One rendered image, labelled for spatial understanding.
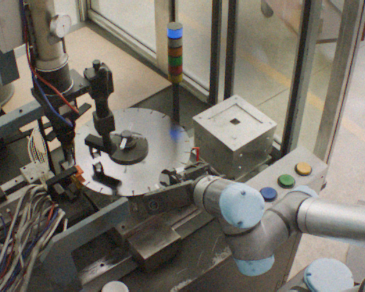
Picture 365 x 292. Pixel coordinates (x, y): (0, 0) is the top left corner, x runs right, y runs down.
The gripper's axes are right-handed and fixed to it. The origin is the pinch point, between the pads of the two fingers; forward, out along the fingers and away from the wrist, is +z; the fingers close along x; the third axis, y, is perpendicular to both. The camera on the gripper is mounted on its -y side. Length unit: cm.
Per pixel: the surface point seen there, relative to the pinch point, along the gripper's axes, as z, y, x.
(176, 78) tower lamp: 28.4, 24.3, 17.9
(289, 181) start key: -4.7, 32.2, -13.3
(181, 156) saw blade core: 9.2, 10.8, 0.9
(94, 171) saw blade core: 14.9, -10.9, 4.6
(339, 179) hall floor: 80, 121, -66
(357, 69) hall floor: 135, 206, -29
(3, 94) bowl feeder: 80, -22, 29
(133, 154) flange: 13.6, 0.0, 5.0
